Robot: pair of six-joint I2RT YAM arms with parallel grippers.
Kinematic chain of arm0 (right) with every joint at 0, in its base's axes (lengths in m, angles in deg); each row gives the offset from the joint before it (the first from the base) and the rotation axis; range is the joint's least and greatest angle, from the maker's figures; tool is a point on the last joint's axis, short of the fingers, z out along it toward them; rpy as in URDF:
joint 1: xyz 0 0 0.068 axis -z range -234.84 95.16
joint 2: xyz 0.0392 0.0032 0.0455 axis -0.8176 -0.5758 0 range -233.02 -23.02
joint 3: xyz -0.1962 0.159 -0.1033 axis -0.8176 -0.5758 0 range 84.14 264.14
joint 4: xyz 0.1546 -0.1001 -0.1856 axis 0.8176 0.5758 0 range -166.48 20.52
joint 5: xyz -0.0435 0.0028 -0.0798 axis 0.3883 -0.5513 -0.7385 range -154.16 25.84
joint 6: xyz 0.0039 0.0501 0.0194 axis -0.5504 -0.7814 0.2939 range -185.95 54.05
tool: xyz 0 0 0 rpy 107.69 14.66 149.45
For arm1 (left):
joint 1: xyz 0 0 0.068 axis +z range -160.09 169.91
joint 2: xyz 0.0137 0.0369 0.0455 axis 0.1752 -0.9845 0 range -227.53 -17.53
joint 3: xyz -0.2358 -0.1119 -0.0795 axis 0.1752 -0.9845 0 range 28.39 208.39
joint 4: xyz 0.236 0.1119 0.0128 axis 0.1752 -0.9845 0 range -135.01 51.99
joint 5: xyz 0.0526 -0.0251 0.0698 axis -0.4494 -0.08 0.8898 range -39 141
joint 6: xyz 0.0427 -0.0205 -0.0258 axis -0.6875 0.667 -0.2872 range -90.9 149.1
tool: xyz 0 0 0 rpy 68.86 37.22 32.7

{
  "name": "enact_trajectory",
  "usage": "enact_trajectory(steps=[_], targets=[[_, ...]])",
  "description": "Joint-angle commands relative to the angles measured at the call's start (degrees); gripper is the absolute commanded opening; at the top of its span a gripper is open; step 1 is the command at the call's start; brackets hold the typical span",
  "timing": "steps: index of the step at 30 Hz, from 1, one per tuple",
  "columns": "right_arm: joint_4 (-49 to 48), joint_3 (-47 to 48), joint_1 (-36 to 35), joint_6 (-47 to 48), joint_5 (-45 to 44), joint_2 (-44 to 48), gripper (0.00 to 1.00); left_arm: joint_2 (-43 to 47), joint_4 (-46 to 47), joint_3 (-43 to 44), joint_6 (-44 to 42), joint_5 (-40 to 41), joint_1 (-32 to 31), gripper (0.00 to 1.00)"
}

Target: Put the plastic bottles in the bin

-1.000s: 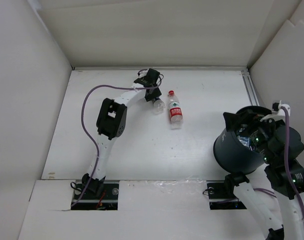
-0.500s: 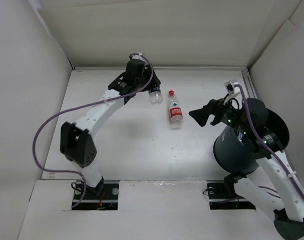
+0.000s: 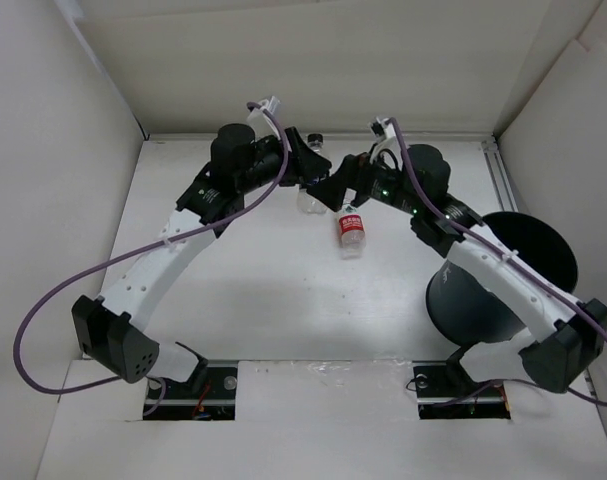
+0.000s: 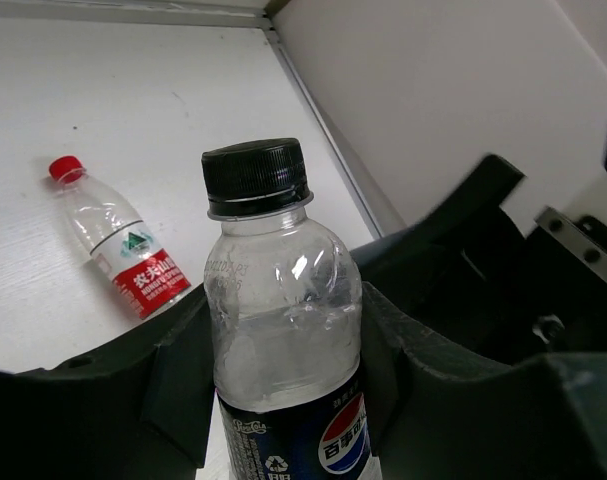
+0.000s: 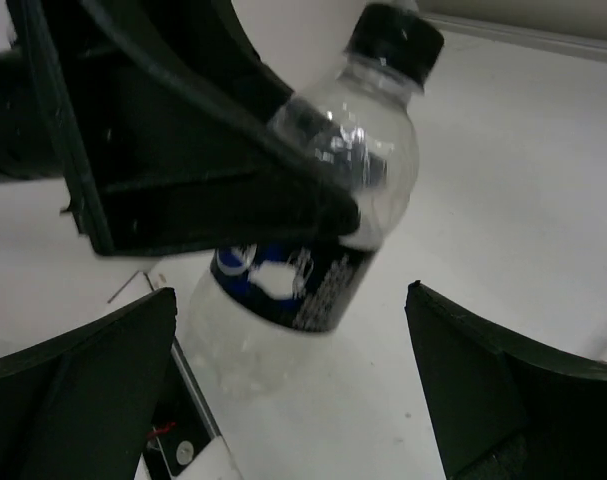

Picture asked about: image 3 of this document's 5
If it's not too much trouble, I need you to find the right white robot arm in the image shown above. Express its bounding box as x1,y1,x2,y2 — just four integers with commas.
310,144,607,394

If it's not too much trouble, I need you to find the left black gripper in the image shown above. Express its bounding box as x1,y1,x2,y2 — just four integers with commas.
236,127,329,195

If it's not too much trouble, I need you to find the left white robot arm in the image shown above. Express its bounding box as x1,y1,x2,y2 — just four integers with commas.
72,123,331,397

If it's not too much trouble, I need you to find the clear bottle black cap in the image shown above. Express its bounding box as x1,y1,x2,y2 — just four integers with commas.
296,133,327,215

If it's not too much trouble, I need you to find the clear bottle red cap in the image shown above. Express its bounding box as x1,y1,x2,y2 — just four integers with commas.
335,201,366,259

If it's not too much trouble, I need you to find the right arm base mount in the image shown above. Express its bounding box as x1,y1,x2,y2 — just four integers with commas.
406,362,511,420

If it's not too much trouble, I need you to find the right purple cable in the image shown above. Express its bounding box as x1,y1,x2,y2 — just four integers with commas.
385,117,607,407

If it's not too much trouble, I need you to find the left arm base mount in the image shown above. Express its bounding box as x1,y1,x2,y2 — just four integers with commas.
142,360,239,422

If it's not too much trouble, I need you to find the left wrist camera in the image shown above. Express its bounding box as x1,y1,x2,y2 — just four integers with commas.
246,96,281,138

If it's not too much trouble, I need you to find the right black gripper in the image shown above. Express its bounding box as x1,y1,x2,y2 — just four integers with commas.
306,143,423,217

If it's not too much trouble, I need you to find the dark blue round bin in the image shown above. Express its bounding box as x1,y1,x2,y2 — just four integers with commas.
426,212,580,350

